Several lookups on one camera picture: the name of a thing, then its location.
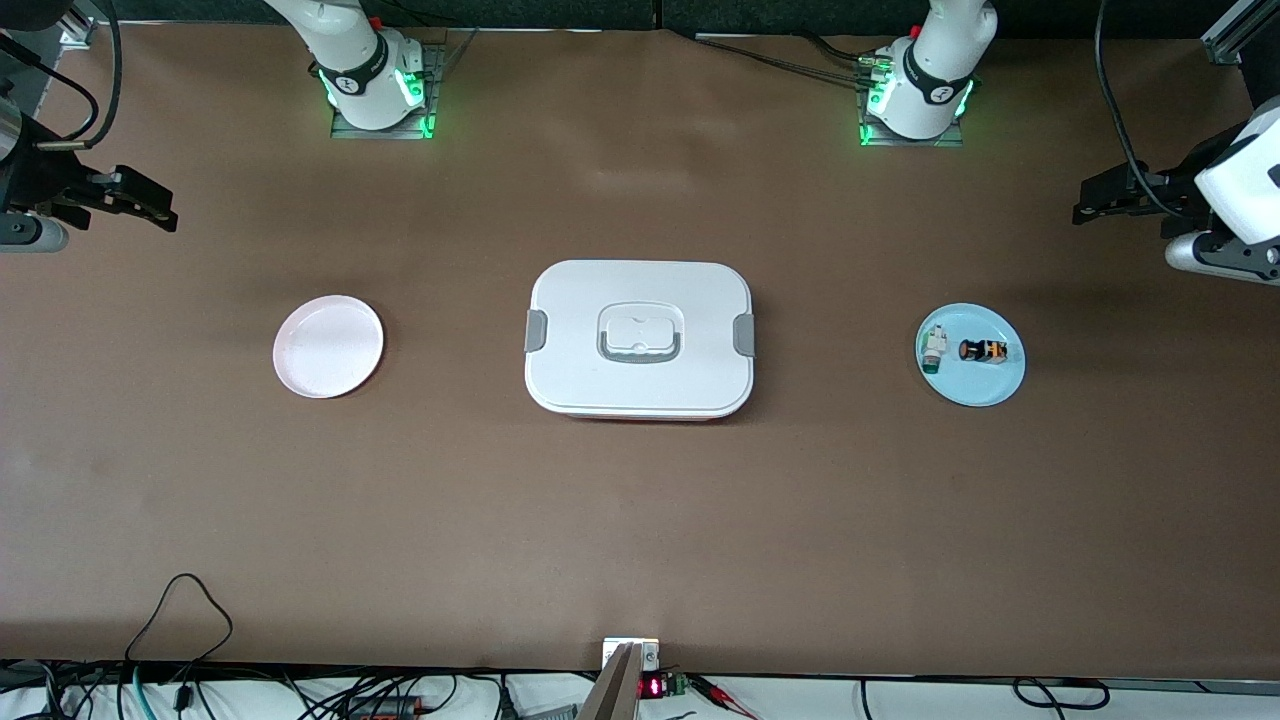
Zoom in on black coiled shelf cable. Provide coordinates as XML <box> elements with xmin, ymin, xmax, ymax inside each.
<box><xmin>1012</xmin><ymin>678</ymin><xmax>1111</xmax><ymax>711</ymax></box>

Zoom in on pale pink round plate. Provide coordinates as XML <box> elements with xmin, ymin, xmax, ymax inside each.
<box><xmin>272</xmin><ymin>294</ymin><xmax>386</xmax><ymax>400</ymax></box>

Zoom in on black arm base cable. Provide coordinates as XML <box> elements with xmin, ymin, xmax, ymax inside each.
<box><xmin>693</xmin><ymin>33</ymin><xmax>886</xmax><ymax>83</ymax></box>

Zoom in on white lidded box grey latches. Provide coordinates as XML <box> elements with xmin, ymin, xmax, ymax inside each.
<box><xmin>524</xmin><ymin>259</ymin><xmax>758</xmax><ymax>421</ymax></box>

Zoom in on aluminium frame profile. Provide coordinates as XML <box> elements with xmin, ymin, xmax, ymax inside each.
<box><xmin>1203</xmin><ymin>0</ymin><xmax>1263</xmax><ymax>63</ymax></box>
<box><xmin>55</xmin><ymin>0</ymin><xmax>101</xmax><ymax>48</ymax></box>

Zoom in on red black clip leads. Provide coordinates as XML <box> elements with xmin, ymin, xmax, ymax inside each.
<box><xmin>690</xmin><ymin>675</ymin><xmax>761</xmax><ymax>719</ymax></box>

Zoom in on aluminium front camera mount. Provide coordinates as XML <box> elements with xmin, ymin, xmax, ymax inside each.
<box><xmin>578</xmin><ymin>638</ymin><xmax>663</xmax><ymax>720</ymax></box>

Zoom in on orange black device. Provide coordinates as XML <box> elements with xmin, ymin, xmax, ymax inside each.
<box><xmin>345</xmin><ymin>695</ymin><xmax>426</xmax><ymax>720</ymax></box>

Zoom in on white lower shelf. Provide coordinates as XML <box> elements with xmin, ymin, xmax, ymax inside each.
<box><xmin>0</xmin><ymin>660</ymin><xmax>1280</xmax><ymax>720</ymax></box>

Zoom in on black looped table cable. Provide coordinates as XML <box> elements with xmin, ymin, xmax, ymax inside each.
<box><xmin>125</xmin><ymin>572</ymin><xmax>234</xmax><ymax>666</ymax></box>

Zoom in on light blue round plate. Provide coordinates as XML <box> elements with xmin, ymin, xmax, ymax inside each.
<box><xmin>915</xmin><ymin>302</ymin><xmax>1028</xmax><ymax>409</ymax></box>

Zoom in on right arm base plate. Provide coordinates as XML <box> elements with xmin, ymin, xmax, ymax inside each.
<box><xmin>330</xmin><ymin>40</ymin><xmax>448</xmax><ymax>141</ymax></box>

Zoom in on black cable tangle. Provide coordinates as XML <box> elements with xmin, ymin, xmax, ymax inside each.
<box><xmin>0</xmin><ymin>660</ymin><xmax>501</xmax><ymax>720</ymax></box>

